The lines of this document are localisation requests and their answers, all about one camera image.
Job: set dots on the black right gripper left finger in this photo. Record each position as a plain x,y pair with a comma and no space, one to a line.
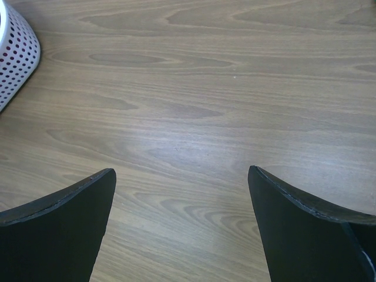
57,237

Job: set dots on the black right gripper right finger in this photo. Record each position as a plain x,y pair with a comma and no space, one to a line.
306,238

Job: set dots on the white perforated plastic basket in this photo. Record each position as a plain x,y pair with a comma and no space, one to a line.
20,52

